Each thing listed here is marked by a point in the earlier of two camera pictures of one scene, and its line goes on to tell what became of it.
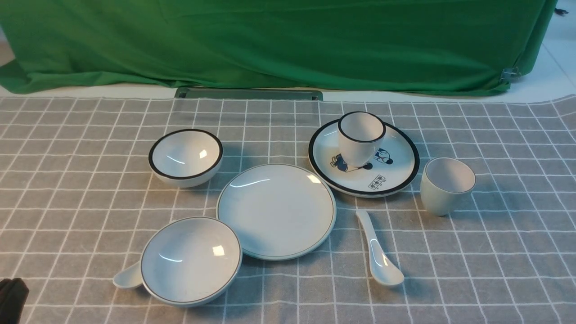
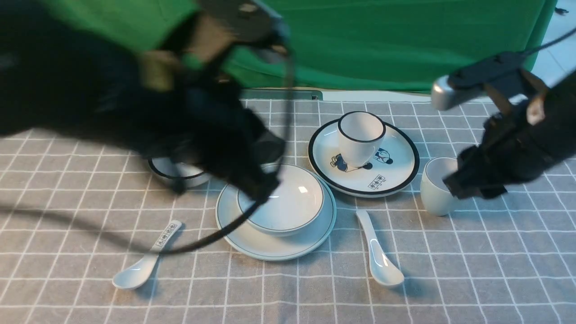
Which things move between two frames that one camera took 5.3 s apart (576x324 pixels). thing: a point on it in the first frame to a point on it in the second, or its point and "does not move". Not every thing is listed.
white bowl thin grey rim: [190, 262] to [296, 205]
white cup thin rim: [444, 181] does not move
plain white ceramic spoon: [384, 268] does not move
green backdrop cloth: [60, 46] does not move
